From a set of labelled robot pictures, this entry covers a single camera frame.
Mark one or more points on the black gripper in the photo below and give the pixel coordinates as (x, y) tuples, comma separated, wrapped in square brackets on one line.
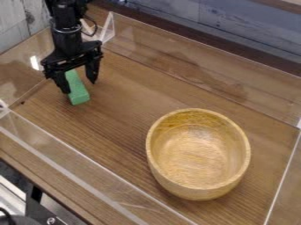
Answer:
[(71, 53)]

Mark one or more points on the green rectangular block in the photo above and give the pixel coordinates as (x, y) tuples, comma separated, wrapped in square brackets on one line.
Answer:
[(79, 94)]

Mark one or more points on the brown wooden bowl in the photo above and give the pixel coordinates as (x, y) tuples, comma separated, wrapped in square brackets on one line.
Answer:
[(198, 153)]

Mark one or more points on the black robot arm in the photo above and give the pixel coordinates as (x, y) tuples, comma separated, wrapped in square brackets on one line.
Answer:
[(65, 14)]

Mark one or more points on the clear acrylic corner bracket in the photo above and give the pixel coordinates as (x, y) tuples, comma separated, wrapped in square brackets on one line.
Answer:
[(95, 32)]

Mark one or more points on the clear acrylic front wall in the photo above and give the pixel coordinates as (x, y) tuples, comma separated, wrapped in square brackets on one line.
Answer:
[(92, 191)]

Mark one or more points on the black metal table bracket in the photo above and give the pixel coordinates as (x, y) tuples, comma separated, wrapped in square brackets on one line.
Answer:
[(36, 211)]

